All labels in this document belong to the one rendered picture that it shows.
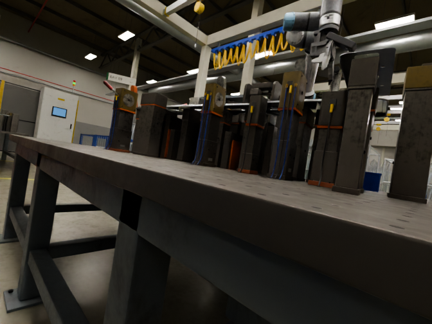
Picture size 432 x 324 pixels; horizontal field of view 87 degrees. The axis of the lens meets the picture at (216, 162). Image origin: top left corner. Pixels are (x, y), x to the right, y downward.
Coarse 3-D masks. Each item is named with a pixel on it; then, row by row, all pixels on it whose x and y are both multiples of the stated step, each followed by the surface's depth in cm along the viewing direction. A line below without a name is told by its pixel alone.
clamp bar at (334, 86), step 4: (336, 68) 100; (336, 72) 100; (340, 72) 101; (336, 76) 103; (340, 76) 101; (332, 80) 102; (336, 80) 102; (340, 80) 102; (332, 84) 103; (336, 84) 102; (332, 88) 102; (336, 88) 101
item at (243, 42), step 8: (320, 8) 349; (264, 32) 414; (272, 32) 401; (280, 32) 390; (240, 40) 450; (248, 40) 439; (256, 40) 424; (264, 40) 411; (272, 40) 400; (280, 40) 389; (216, 48) 496; (224, 48) 477; (232, 48) 469; (248, 48) 435; (256, 48) 427; (264, 48) 410; (272, 48) 399; (224, 56) 476; (216, 64) 493; (224, 64) 474
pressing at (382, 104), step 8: (232, 104) 103; (240, 104) 101; (248, 104) 98; (272, 104) 96; (304, 104) 89; (312, 104) 88; (320, 104) 86; (384, 104) 75; (176, 112) 147; (232, 112) 123; (240, 112) 117; (272, 112) 109; (376, 112) 86; (384, 112) 84
